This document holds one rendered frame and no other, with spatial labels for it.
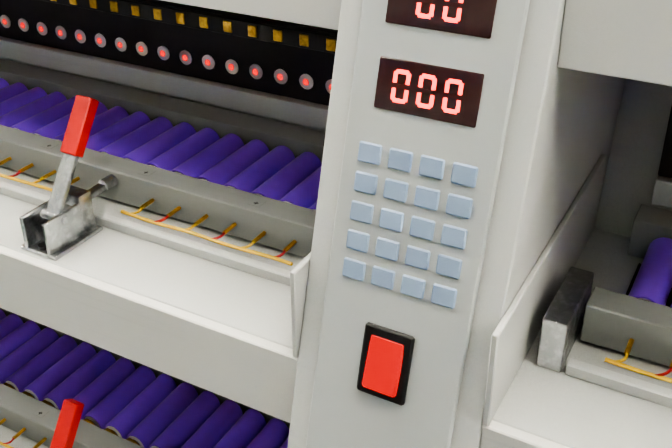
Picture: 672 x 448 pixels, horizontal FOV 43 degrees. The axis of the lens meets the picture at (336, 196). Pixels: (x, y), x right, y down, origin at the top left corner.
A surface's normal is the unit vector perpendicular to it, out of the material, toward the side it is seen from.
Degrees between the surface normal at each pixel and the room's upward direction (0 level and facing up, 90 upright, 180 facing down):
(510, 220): 90
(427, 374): 90
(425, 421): 90
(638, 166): 90
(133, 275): 15
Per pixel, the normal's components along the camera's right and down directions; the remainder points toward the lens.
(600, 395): 0.00, -0.87
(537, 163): 0.88, 0.23
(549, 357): -0.48, 0.43
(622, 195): -0.46, 0.18
